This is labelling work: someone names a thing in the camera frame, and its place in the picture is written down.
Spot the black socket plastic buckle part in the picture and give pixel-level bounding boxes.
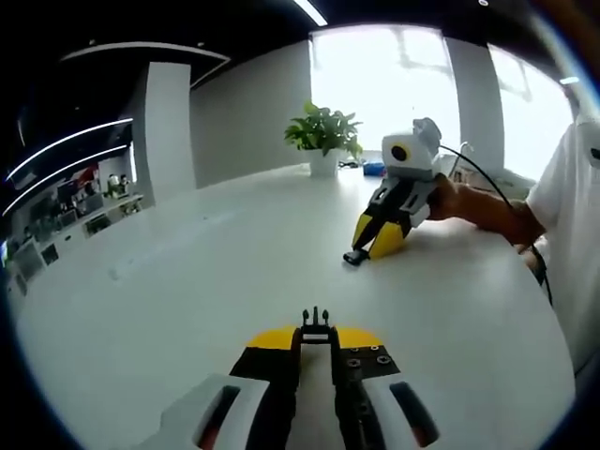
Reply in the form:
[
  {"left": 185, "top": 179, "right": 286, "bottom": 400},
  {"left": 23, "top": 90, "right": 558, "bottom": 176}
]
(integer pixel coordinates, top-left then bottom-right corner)
[{"left": 342, "top": 248, "right": 372, "bottom": 268}]

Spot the black pronged plastic buckle part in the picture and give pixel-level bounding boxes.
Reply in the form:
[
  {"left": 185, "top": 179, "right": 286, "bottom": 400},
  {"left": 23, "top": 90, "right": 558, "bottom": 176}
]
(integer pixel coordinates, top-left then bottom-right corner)
[{"left": 299, "top": 305, "right": 332, "bottom": 346}]

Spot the person's right hand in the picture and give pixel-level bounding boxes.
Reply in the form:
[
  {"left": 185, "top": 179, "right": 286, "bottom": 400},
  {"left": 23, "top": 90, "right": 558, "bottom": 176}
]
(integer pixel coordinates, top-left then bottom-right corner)
[{"left": 427, "top": 173, "right": 475, "bottom": 221}]

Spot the green potted plant white pot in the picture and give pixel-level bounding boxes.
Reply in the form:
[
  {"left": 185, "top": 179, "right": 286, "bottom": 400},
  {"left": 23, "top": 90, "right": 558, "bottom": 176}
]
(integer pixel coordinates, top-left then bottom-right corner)
[{"left": 283, "top": 101, "right": 365, "bottom": 178}]

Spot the person's white shirt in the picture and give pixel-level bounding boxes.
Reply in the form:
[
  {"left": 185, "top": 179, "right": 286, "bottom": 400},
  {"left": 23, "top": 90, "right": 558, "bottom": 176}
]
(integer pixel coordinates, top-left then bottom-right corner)
[{"left": 526, "top": 109, "right": 600, "bottom": 377}]

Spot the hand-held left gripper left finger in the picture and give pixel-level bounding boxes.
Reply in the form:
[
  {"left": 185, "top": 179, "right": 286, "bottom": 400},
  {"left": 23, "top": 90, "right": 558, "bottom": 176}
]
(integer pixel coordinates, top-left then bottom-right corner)
[{"left": 126, "top": 325, "right": 303, "bottom": 450}]

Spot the long ceiling light strip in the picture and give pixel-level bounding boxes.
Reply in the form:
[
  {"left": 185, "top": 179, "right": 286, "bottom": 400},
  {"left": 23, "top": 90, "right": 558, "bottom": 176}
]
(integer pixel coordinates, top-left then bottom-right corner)
[
  {"left": 2, "top": 143, "right": 130, "bottom": 217},
  {"left": 5, "top": 118, "right": 136, "bottom": 182}
]

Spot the white office desk row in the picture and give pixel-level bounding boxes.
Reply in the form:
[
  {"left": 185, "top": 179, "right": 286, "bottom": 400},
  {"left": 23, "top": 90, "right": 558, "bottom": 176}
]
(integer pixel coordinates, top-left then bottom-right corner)
[{"left": 7, "top": 187, "right": 144, "bottom": 285}]

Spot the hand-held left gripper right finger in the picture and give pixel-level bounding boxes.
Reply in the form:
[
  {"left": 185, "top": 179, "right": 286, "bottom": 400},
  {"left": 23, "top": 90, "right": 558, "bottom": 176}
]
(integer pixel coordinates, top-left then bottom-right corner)
[{"left": 328, "top": 326, "right": 468, "bottom": 450}]

